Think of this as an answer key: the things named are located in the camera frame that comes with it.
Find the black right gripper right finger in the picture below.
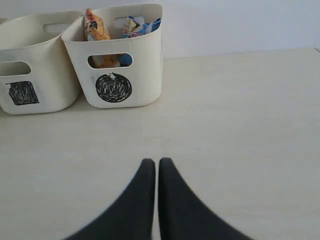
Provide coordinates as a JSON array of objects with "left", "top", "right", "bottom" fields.
[{"left": 158, "top": 157, "right": 251, "bottom": 240}]

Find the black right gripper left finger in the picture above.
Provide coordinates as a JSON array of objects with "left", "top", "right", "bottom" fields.
[{"left": 67, "top": 158, "right": 156, "bottom": 240}]

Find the orange instant noodle bag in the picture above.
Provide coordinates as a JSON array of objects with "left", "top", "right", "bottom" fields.
[{"left": 83, "top": 8, "right": 121, "bottom": 69}]

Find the blue instant noodle bag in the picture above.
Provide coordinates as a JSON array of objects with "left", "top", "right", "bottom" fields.
[{"left": 117, "top": 16, "right": 162, "bottom": 67}]

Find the cream bin with circle mark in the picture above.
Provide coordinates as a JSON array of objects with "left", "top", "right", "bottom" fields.
[{"left": 61, "top": 3, "right": 163, "bottom": 109}]

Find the cream bin with square mark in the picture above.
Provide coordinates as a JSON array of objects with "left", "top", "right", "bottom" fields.
[{"left": 0, "top": 11, "right": 82, "bottom": 115}]

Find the cream bin with triangle mark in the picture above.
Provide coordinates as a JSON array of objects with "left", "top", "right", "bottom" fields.
[{"left": 0, "top": 17, "right": 8, "bottom": 25}]

